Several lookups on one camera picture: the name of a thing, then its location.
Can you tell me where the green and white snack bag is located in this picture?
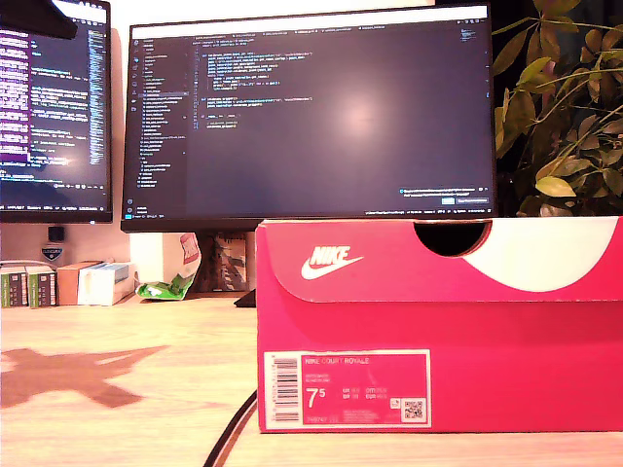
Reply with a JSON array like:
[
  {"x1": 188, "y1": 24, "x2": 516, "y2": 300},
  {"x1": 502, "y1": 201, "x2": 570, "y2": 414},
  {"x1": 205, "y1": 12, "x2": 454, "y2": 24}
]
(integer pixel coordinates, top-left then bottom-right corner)
[{"x1": 135, "y1": 233, "x2": 202, "y2": 303}]

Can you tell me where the computer monitor with purple text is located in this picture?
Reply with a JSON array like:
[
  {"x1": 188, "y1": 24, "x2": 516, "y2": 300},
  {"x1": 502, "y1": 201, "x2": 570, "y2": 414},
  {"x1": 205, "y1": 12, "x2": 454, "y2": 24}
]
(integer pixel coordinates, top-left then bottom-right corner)
[{"x1": 0, "y1": 0, "x2": 114, "y2": 225}]

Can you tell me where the green leafy houseplant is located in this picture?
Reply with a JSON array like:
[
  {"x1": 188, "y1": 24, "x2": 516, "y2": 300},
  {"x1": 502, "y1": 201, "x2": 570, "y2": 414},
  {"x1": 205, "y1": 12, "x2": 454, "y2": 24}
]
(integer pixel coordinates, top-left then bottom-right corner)
[{"x1": 492, "y1": 0, "x2": 623, "y2": 219}]

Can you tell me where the camouflage patterned object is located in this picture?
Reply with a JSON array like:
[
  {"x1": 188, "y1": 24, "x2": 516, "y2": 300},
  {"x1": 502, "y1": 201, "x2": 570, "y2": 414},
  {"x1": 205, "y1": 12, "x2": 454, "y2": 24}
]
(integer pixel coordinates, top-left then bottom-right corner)
[{"x1": 213, "y1": 233, "x2": 257, "y2": 293}]

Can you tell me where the large computer monitor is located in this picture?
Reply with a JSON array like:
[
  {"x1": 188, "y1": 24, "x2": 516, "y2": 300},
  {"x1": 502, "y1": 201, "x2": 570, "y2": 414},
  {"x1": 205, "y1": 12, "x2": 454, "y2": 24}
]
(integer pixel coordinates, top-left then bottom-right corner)
[{"x1": 120, "y1": 3, "x2": 499, "y2": 234}]

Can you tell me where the red Nike shoebox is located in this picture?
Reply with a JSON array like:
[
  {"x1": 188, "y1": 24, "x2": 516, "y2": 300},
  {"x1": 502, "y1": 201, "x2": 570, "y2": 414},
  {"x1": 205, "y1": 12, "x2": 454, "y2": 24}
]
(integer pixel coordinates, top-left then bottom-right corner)
[{"x1": 255, "y1": 216, "x2": 623, "y2": 435}]

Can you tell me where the small green box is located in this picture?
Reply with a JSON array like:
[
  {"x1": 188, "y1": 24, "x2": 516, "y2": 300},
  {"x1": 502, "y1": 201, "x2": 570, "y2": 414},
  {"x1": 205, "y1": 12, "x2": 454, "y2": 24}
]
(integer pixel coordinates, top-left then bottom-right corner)
[
  {"x1": 24, "y1": 266, "x2": 59, "y2": 309},
  {"x1": 0, "y1": 266, "x2": 28, "y2": 308}
]

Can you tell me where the brown cardboard box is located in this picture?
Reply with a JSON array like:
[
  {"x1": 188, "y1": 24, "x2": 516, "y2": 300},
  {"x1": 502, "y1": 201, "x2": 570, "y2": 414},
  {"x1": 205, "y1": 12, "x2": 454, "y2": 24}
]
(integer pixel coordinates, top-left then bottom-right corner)
[{"x1": 55, "y1": 261, "x2": 104, "y2": 306}]

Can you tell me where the white cardboard box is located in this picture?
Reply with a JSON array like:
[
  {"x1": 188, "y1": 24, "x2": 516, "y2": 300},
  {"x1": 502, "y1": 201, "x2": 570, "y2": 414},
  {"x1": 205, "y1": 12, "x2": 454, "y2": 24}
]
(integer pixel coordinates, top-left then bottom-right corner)
[{"x1": 76, "y1": 261, "x2": 137, "y2": 307}]

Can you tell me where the black table cable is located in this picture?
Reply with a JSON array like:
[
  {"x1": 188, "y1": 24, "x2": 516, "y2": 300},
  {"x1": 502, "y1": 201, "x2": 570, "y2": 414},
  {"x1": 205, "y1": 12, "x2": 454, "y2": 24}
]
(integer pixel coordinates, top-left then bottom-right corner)
[{"x1": 202, "y1": 390, "x2": 259, "y2": 467}]

